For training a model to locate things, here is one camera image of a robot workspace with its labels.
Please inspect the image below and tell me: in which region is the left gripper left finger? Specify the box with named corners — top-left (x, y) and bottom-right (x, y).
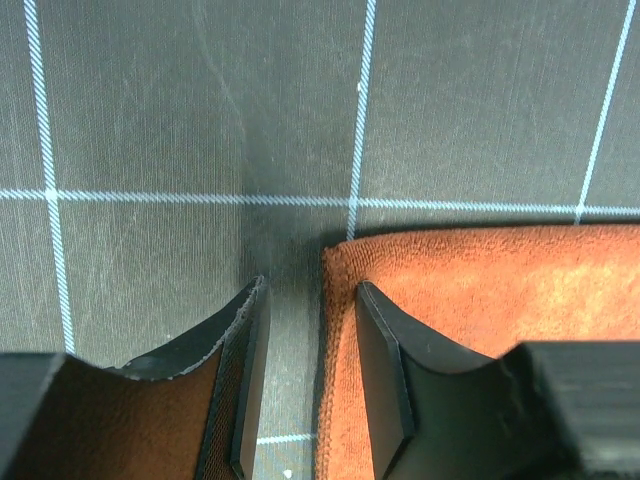
top-left (1, 277), bottom-right (270, 479)

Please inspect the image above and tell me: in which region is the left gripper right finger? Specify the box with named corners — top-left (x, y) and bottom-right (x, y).
top-left (356, 282), bottom-right (639, 479)

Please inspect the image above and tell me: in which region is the brown towel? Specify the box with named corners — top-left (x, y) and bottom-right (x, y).
top-left (316, 224), bottom-right (639, 479)

